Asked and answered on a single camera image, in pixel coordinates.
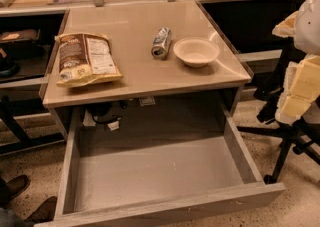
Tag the brown leather shoe upper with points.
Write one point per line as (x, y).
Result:
(14, 187)

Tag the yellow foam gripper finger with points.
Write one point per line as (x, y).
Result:
(301, 89)

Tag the silver blue redbull can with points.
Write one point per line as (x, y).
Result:
(161, 43)

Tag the brown leather shoe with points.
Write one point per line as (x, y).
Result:
(14, 187)
(45, 212)

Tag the black office chair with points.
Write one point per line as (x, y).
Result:
(300, 135)

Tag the brown leather shoe lower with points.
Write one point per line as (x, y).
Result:
(45, 212)

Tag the white paper bowl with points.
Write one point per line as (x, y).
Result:
(196, 52)

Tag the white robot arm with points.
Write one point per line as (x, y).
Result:
(304, 27)

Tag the open grey wooden drawer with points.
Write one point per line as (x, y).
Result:
(180, 159)

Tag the brown yellow chip bag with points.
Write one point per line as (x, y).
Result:
(85, 59)

